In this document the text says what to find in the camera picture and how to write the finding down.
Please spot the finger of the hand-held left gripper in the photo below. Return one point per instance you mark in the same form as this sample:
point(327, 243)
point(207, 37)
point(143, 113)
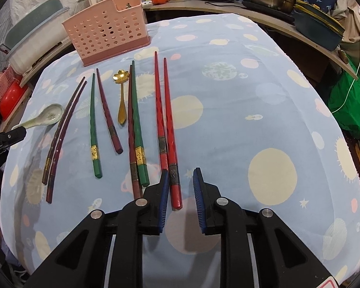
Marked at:
point(11, 135)

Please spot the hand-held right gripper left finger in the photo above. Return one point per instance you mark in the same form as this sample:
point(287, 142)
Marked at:
point(165, 199)

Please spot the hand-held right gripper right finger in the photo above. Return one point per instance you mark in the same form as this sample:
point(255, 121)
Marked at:
point(199, 199)

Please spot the pale green ceramic spoon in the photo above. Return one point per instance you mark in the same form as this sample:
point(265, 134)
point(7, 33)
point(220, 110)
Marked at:
point(52, 114)

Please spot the dark brown chopstick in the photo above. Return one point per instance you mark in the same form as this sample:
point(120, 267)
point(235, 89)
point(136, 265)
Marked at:
point(51, 186)
point(46, 168)

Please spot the green chopstick gold band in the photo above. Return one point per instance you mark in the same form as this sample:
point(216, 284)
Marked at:
point(94, 153)
point(140, 156)

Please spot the pink perforated utensil basket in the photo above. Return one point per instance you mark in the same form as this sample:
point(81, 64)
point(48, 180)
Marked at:
point(102, 33)

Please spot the red plastic basin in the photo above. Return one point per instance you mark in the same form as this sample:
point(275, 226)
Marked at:
point(13, 99)

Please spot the maroon chopstick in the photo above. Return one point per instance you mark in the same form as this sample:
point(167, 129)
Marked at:
point(133, 168)
point(112, 132)

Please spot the red chopstick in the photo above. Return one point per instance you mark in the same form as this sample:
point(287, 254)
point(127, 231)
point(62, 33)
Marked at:
point(161, 132)
point(171, 144)

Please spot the white dish drainer blue lid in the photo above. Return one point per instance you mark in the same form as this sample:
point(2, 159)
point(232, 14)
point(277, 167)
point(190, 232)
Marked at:
point(20, 51)

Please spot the blue planet print tablecloth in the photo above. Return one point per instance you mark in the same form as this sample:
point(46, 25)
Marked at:
point(228, 111)

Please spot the gold flower spoon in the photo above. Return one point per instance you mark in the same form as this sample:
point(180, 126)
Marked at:
point(122, 111)

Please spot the white glass electric kettle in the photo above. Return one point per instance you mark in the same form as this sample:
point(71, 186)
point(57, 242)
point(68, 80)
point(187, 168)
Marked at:
point(90, 1)

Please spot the green plastic bag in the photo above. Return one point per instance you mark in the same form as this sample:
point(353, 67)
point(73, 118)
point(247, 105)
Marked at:
point(351, 102)

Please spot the red tomato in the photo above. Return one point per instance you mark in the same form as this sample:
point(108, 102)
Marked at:
point(159, 0)

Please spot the black induction cooker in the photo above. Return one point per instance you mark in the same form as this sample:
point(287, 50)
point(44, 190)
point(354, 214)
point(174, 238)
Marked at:
point(273, 13)

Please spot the stack of yellow blue bowls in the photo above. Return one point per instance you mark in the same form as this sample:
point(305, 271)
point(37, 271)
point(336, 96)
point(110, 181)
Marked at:
point(315, 27)

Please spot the beige curtain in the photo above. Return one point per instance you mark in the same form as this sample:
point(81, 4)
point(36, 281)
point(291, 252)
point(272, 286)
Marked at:
point(358, 15)

